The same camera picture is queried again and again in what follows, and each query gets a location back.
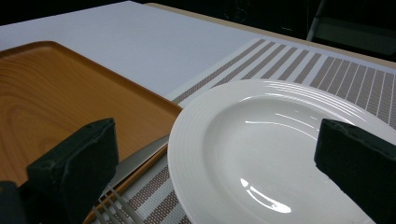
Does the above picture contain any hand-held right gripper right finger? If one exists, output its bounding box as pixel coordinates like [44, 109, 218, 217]
[313, 118, 396, 224]

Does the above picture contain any brown wooden tray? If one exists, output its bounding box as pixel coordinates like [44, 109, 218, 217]
[0, 40, 183, 224]

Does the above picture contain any grey striped placemat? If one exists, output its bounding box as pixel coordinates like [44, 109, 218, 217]
[89, 37, 396, 224]

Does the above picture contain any white-legged desk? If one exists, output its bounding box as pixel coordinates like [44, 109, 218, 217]
[305, 0, 396, 58]

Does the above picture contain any white round plate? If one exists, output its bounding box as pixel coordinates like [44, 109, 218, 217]
[166, 78, 396, 224]

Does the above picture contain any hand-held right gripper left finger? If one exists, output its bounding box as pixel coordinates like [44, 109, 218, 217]
[25, 117, 120, 224]

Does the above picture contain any light wooden table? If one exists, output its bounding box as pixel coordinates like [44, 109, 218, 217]
[145, 2, 396, 70]

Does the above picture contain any silver fork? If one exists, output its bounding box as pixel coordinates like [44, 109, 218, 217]
[91, 186, 146, 224]

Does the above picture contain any silver table knife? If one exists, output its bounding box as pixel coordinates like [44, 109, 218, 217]
[106, 133, 171, 191]

